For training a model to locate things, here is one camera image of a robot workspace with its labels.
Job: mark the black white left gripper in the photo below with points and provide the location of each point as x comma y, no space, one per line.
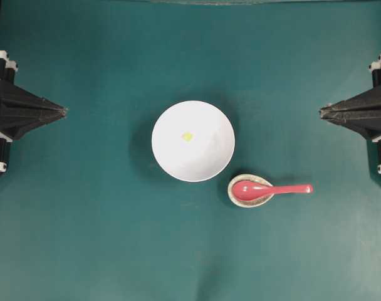
16,123

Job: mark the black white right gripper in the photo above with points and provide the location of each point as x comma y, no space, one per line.
361,113

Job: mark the pink ceramic spoon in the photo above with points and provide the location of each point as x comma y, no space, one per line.
248,190

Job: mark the yellow hexagonal prism block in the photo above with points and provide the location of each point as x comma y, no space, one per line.
187,136

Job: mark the speckled ceramic spoon rest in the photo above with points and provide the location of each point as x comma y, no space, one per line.
248,204

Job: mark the white round bowl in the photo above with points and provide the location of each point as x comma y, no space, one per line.
207,154

